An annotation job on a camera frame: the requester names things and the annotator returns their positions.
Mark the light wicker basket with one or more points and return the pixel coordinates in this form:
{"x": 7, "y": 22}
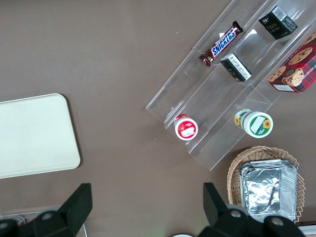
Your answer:
{"x": 234, "y": 168}

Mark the red shiny bottle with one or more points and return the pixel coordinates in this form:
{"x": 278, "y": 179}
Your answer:
{"x": 22, "y": 220}

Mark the clear acrylic stepped shelf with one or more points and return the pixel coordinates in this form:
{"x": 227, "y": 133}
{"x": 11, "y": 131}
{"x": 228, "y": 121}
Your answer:
{"x": 197, "y": 98}

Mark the red lid yogurt cup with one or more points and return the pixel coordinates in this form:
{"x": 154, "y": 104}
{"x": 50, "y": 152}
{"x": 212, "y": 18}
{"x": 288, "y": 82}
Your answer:
{"x": 186, "y": 128}

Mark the Snickers chocolate bar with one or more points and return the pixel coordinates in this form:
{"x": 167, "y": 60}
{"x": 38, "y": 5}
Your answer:
{"x": 222, "y": 44}

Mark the black box gold Face print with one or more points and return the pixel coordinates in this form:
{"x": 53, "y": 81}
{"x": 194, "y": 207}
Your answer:
{"x": 277, "y": 23}

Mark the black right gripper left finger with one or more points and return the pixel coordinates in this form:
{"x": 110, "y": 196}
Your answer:
{"x": 64, "y": 217}

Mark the black box white label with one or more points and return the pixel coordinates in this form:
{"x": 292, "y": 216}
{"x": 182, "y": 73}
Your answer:
{"x": 235, "y": 67}

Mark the green lid sunflower cup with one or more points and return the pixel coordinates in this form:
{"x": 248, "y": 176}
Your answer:
{"x": 256, "y": 123}

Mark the red tartan cookie box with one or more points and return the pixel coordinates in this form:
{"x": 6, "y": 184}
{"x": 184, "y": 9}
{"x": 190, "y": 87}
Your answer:
{"x": 296, "y": 66}

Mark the cream rectangular tray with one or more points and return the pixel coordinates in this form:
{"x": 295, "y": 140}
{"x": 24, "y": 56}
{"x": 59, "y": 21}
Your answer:
{"x": 34, "y": 135}

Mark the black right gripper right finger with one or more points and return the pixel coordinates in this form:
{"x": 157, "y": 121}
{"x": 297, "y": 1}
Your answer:
{"x": 222, "y": 219}

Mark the aluminium foil tray stack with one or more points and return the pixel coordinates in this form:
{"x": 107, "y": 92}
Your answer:
{"x": 264, "y": 190}

